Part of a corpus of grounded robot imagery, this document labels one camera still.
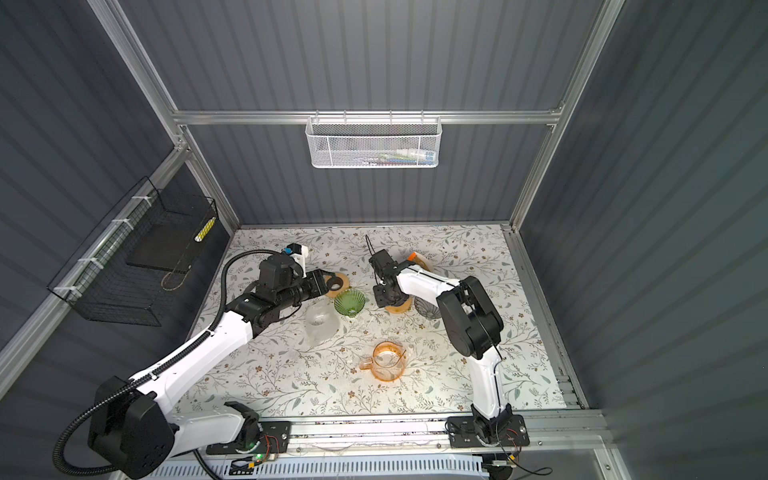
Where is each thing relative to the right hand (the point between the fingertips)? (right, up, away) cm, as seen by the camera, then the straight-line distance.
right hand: (389, 300), depth 98 cm
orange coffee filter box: (+9, +14, 0) cm, 17 cm away
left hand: (-16, +9, -17) cm, 25 cm away
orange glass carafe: (0, -16, -12) cm, 20 cm away
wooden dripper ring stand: (+4, -2, -3) cm, 5 cm away
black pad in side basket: (-55, +17, -25) cm, 63 cm away
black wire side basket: (-64, +11, -27) cm, 71 cm away
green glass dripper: (-13, 0, -2) cm, 13 cm away
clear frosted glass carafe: (-21, -6, -4) cm, 23 cm away
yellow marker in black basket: (-51, +22, -16) cm, 58 cm away
